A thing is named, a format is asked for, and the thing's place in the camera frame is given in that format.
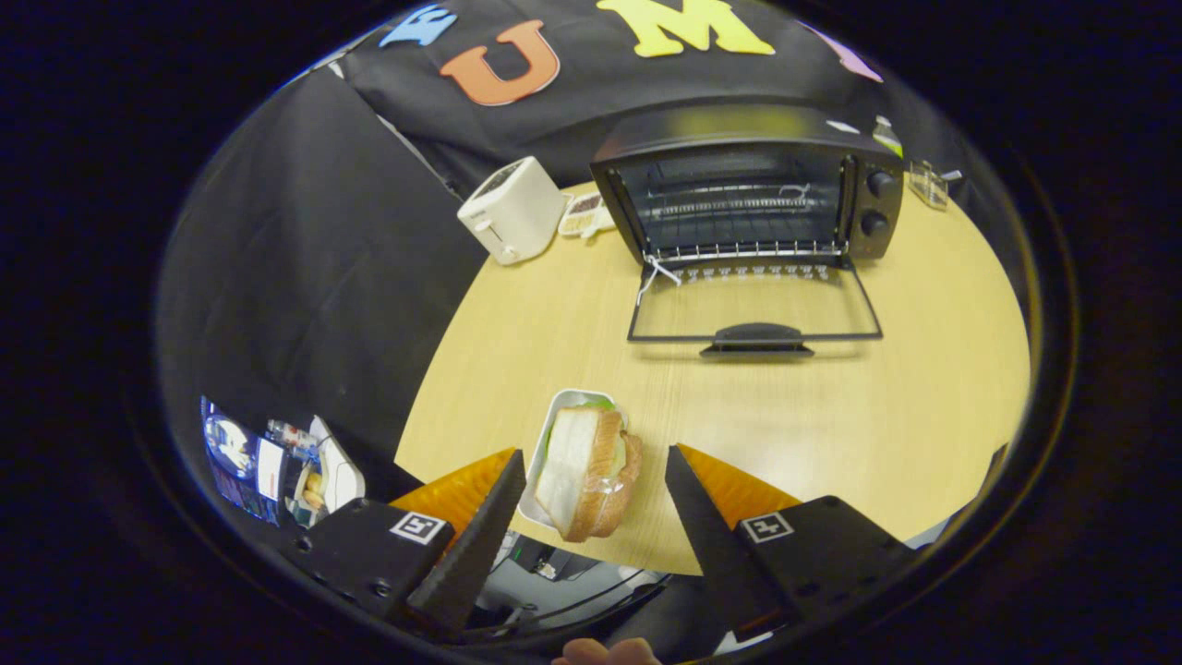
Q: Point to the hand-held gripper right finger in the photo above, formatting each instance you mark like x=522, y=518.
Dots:
x=706, y=536

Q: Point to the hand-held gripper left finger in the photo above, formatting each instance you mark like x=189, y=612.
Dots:
x=476, y=545

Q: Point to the sandwich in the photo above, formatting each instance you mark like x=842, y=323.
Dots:
x=577, y=462

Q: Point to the black toaster oven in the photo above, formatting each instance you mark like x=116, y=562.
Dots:
x=739, y=129

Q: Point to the white pop-up toaster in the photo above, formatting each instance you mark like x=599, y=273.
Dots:
x=517, y=208

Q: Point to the white rectangular tray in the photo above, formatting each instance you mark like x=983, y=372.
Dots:
x=531, y=499

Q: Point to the blue printed packaging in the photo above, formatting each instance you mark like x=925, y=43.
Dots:
x=235, y=462

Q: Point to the small white snack tray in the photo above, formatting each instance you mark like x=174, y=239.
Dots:
x=584, y=214

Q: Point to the green drink bottle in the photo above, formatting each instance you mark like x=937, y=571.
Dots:
x=888, y=139

